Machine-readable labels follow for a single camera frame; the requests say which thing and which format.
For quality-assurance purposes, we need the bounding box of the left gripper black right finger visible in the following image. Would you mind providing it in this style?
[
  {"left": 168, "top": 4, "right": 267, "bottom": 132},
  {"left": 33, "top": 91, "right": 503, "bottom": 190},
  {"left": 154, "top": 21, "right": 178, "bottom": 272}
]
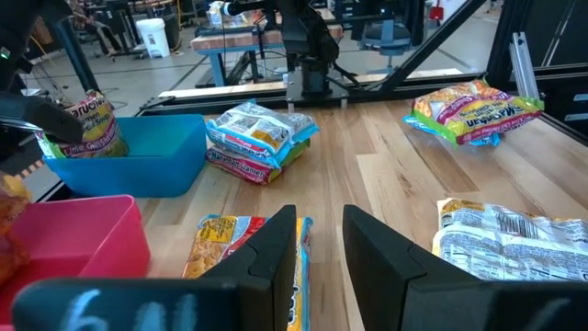
[{"left": 342, "top": 204, "right": 588, "bottom": 331}]

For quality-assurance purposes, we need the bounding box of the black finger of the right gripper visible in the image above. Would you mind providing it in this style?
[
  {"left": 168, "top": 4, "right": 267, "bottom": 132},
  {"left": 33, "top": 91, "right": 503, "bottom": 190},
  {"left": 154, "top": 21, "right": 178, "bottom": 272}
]
[{"left": 0, "top": 90, "right": 85, "bottom": 145}]

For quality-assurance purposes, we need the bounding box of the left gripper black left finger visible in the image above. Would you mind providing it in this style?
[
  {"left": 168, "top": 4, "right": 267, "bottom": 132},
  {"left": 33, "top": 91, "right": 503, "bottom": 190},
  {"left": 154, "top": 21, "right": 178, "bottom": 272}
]
[{"left": 11, "top": 204, "right": 299, "bottom": 331}]

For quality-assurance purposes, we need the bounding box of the lime chili shrimp ramen packet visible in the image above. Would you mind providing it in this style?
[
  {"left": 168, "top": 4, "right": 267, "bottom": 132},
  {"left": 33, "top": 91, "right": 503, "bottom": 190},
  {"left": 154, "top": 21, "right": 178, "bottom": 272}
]
[
  {"left": 34, "top": 89, "right": 131, "bottom": 160},
  {"left": 205, "top": 137, "right": 311, "bottom": 187},
  {"left": 410, "top": 78, "right": 546, "bottom": 148}
]

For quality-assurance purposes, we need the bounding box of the black hazard-striped floor mat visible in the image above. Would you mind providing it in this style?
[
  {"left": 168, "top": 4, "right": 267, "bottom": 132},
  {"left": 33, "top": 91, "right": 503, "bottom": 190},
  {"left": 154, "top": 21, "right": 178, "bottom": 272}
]
[{"left": 17, "top": 158, "right": 48, "bottom": 181}]

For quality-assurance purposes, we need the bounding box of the blue plastic bin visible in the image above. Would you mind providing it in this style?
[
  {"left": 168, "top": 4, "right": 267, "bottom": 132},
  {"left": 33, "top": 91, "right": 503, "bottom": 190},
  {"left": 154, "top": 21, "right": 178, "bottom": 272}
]
[{"left": 42, "top": 113, "right": 209, "bottom": 200}]

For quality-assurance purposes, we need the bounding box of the pink plastic bin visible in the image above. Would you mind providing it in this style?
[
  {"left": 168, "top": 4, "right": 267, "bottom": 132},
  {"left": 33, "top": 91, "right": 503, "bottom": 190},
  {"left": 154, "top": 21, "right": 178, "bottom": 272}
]
[{"left": 0, "top": 194, "right": 153, "bottom": 331}]

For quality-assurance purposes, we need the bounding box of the white plastic bucket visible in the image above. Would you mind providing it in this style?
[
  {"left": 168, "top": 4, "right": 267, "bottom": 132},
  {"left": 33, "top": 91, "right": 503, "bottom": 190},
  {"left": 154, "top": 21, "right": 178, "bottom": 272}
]
[{"left": 135, "top": 17, "right": 172, "bottom": 60}]

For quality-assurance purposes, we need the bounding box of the wooden workbench with blue legs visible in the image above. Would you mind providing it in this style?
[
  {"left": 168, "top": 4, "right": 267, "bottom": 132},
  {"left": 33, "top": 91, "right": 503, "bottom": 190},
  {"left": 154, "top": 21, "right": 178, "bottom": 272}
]
[{"left": 190, "top": 20, "right": 345, "bottom": 88}]

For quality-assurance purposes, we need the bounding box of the grey office chair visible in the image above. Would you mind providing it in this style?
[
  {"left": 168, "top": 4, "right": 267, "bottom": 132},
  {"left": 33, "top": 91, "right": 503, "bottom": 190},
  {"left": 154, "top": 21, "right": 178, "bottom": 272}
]
[{"left": 357, "top": 17, "right": 415, "bottom": 59}]

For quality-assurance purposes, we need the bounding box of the silver aluminium extrusion piece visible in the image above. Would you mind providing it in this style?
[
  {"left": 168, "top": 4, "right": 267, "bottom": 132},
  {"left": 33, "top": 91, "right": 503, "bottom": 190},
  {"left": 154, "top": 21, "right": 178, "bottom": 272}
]
[{"left": 507, "top": 30, "right": 541, "bottom": 100}]

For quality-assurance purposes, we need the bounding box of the black equipment case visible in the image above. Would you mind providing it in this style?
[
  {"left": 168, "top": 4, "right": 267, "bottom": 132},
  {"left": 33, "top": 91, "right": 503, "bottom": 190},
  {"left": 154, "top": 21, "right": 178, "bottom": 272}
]
[{"left": 486, "top": 0, "right": 588, "bottom": 139}]

